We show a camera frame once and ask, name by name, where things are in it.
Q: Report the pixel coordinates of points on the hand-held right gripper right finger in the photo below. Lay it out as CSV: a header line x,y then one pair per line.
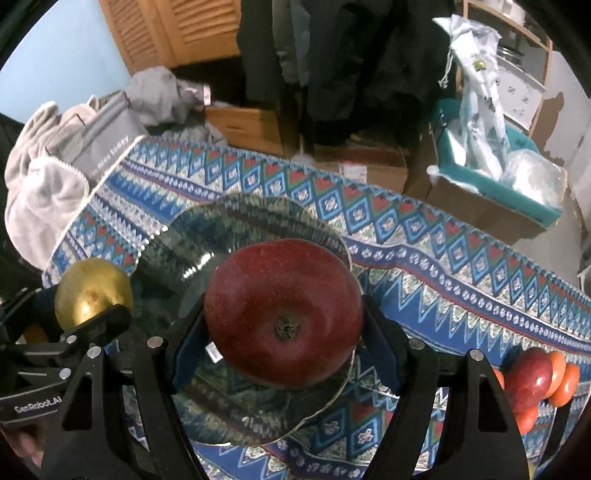
x,y
383,355

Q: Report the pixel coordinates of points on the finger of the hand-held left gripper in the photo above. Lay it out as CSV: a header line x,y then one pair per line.
x,y
27,302
106,323

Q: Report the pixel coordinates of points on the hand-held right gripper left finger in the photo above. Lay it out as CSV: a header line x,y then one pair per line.
x,y
189,350

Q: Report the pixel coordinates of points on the yellow apple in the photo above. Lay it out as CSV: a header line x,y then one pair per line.
x,y
92,286

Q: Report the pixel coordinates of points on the dark red apple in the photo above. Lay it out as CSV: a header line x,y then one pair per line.
x,y
277,286

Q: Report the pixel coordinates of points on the dark glass bowl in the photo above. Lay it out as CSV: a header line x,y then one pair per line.
x,y
207,240

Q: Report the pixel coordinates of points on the shiny red apple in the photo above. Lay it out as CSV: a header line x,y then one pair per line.
x,y
528,376

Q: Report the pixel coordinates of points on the person's left hand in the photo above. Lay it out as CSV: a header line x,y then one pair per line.
x,y
23,445

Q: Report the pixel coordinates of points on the blue patterned tablecloth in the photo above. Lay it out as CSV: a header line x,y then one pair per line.
x,y
415,286

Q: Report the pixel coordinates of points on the white fleece towel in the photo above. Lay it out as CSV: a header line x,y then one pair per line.
x,y
46,207

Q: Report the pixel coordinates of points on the beige cloth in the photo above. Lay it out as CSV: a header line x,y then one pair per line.
x,y
37,134

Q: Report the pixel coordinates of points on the large cardboard box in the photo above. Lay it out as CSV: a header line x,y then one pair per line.
x,y
471,207

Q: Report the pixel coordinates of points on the grey printed bag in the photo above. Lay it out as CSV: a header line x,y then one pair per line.
x,y
104,138

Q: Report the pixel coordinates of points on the labelled cardboard box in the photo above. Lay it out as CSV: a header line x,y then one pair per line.
x,y
360,170

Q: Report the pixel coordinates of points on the teal bin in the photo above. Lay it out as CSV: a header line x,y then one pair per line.
x,y
485,184

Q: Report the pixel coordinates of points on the grey garment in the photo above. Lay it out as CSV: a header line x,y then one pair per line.
x,y
157,97

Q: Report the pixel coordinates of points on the clear plastic bag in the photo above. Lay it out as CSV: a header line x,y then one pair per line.
x,y
535,175

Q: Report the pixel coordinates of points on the white patterned plastic bag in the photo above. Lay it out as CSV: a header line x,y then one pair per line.
x,y
480,92

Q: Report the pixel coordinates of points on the dark hanging clothes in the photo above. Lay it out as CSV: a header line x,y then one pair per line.
x,y
369,69

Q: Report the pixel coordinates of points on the white printed sheet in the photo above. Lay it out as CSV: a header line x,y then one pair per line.
x,y
519,94

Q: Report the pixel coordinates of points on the wooden louvered door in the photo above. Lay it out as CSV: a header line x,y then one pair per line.
x,y
184,27

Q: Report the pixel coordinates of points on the wooden shelf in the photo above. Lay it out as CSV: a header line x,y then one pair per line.
x,y
547,69

